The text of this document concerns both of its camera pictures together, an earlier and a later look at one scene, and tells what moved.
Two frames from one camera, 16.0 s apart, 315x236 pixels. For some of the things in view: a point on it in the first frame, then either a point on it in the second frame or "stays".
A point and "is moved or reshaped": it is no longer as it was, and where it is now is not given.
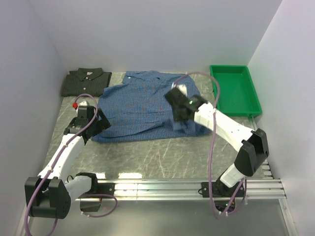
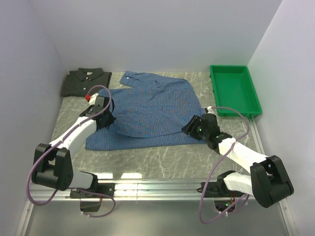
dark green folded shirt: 85,80 stays
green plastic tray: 238,96 stays
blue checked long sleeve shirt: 137,108 is moved or reshaped
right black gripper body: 177,117 -> 201,133
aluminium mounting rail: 162,191 stays
